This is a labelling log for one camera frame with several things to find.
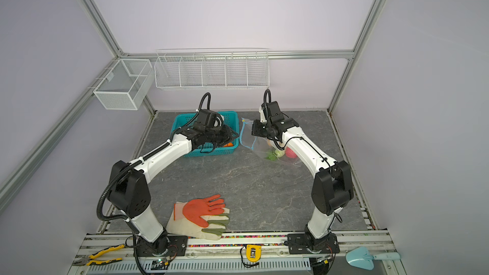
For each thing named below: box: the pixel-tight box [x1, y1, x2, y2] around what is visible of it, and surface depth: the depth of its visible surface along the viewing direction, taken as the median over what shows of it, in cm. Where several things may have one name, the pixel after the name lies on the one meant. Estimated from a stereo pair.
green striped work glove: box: [165, 203, 231, 241], surface depth 80 cm
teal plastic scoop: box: [345, 246, 402, 271], surface depth 71 cm
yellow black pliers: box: [71, 243, 125, 267], surface depth 72 cm
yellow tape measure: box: [245, 244, 262, 263], surface depth 72 cm
